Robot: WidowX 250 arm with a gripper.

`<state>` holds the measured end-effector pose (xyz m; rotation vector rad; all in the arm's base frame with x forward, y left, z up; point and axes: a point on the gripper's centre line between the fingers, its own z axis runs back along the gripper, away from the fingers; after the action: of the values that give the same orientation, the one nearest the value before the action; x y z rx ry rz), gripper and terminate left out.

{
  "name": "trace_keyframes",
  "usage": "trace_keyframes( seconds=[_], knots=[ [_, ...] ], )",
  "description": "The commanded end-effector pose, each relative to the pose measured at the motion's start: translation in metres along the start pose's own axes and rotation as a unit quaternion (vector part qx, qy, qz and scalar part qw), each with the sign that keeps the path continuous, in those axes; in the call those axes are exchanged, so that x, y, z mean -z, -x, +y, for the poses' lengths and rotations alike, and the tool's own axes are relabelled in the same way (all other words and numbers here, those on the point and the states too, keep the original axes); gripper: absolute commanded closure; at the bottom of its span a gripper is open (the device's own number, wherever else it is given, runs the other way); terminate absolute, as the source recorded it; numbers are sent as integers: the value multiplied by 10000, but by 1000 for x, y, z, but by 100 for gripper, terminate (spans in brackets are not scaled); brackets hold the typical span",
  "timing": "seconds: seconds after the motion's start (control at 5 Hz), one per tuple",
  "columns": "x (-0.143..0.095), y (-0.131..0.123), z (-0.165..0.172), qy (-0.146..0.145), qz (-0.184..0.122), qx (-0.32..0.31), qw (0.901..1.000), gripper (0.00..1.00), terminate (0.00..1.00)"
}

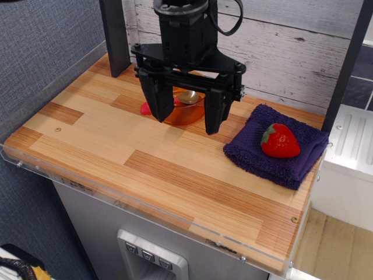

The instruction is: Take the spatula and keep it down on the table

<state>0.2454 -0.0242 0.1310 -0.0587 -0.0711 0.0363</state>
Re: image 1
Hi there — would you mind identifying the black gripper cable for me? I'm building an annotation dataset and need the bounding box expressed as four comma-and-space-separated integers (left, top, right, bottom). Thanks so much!
206, 0, 244, 37

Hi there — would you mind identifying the orange transparent plastic pot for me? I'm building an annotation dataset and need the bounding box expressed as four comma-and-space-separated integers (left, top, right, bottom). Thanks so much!
164, 92, 206, 125

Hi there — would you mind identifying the dark grey post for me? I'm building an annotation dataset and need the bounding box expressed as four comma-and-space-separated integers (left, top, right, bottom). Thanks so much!
321, 0, 372, 134
99, 0, 131, 78

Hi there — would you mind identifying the yellow cloth piece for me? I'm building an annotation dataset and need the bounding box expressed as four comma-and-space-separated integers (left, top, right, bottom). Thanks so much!
32, 266, 53, 280

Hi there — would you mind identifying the purple folded towel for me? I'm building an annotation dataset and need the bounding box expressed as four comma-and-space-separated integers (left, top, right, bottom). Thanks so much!
223, 104, 329, 190

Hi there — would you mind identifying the grey cabinet with dispenser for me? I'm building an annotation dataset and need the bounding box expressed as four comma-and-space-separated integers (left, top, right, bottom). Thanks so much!
54, 182, 269, 279

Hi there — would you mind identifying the red handled metal spoon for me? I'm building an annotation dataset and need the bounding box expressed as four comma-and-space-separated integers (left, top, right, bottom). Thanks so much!
140, 90, 200, 116

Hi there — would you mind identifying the white toy sink unit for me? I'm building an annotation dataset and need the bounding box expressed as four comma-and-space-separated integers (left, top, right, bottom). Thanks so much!
311, 105, 372, 230

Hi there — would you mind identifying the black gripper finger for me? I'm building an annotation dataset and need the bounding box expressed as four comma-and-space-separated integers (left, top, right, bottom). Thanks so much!
205, 88, 233, 135
138, 69, 174, 123

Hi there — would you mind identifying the black braided hose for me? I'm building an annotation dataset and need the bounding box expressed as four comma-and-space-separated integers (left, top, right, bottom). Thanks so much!
0, 257, 37, 280

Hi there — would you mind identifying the dark grey left post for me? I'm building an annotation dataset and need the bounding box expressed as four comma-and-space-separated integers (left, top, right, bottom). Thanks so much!
99, 0, 131, 78

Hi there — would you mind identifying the dark grey right post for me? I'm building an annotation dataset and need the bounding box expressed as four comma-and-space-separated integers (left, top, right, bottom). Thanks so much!
321, 0, 372, 134

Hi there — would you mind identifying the clear acrylic table guard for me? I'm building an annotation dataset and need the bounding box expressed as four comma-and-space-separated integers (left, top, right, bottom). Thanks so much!
1, 43, 319, 277

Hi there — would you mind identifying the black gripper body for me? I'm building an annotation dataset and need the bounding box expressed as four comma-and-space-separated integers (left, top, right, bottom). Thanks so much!
131, 1, 246, 101

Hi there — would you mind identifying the red toy strawberry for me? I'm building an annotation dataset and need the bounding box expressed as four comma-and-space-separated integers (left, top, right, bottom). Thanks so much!
261, 123, 301, 159

